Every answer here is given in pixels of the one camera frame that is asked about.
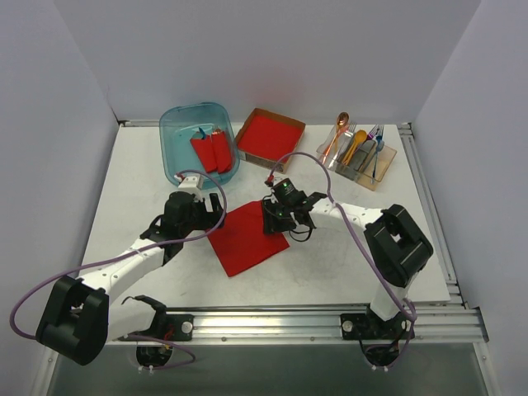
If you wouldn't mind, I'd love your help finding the purple metallic fork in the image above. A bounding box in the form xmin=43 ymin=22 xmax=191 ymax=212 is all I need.
xmin=367 ymin=125 xmax=380 ymax=140

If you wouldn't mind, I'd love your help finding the aluminium front rail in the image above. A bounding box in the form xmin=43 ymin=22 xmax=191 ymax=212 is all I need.
xmin=108 ymin=304 xmax=488 ymax=345

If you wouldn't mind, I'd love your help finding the clear acrylic utensil holder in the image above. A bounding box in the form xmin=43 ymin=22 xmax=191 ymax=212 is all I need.
xmin=316 ymin=125 xmax=397 ymax=191

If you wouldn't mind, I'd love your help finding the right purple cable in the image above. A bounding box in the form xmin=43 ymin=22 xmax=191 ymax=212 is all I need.
xmin=266 ymin=152 xmax=417 ymax=368

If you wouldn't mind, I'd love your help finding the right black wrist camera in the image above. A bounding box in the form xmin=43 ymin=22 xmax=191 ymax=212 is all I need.
xmin=271 ymin=178 xmax=304 ymax=206

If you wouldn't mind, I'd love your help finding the blue metallic fork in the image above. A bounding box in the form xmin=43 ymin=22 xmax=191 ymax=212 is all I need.
xmin=370 ymin=125 xmax=384 ymax=185

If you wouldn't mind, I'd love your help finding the purple cable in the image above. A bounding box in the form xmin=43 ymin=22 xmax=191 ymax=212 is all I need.
xmin=9 ymin=169 xmax=229 ymax=368
xmin=266 ymin=152 xmax=417 ymax=368

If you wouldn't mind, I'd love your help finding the rolled red napkin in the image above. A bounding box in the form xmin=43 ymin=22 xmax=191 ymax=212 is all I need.
xmin=211 ymin=130 xmax=232 ymax=174
xmin=190 ymin=135 xmax=217 ymax=173

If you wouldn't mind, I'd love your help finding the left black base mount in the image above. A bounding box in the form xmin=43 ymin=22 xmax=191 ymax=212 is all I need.
xmin=132 ymin=313 xmax=195 ymax=342

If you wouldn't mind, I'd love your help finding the left rolled red napkin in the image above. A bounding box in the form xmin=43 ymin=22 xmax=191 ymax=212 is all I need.
xmin=190 ymin=135 xmax=217 ymax=173

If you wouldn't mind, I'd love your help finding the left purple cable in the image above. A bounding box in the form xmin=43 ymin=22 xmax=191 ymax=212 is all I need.
xmin=9 ymin=169 xmax=229 ymax=368

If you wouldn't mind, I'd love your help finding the blue transparent plastic bin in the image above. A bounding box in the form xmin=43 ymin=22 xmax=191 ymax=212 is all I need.
xmin=159 ymin=102 xmax=239 ymax=185

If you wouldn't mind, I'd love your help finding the red paper napkin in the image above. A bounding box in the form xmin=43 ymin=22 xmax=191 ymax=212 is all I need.
xmin=208 ymin=201 xmax=290 ymax=277

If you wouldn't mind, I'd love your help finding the silver fork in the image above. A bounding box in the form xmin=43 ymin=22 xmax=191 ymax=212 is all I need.
xmin=337 ymin=122 xmax=356 ymax=155

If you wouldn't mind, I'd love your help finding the yellow plastic spoon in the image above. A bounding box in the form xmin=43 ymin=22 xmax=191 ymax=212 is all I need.
xmin=342 ymin=130 xmax=368 ymax=166

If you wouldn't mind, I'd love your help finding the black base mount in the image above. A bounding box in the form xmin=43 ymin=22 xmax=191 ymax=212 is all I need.
xmin=340 ymin=309 xmax=415 ymax=342
xmin=132 ymin=313 xmax=195 ymax=342

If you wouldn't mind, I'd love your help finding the right rolled red napkin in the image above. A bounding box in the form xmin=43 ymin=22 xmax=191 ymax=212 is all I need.
xmin=211 ymin=130 xmax=232 ymax=174

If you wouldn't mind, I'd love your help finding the copper metallic spoon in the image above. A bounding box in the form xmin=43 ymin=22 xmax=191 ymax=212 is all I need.
xmin=323 ymin=111 xmax=350 ymax=160

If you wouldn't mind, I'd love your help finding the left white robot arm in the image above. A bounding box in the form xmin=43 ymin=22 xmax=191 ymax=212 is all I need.
xmin=35 ymin=191 xmax=227 ymax=365

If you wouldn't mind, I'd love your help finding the brown cardboard napkin box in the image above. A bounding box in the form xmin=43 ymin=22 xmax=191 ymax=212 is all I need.
xmin=235 ymin=108 xmax=306 ymax=173

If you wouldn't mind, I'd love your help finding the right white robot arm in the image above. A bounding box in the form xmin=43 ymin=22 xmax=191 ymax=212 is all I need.
xmin=261 ymin=192 xmax=433 ymax=337

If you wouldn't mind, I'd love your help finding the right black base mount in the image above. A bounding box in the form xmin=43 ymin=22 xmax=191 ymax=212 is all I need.
xmin=340 ymin=309 xmax=415 ymax=342

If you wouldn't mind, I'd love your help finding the red napkin stack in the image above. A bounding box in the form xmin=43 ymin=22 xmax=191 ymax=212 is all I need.
xmin=238 ymin=115 xmax=302 ymax=161

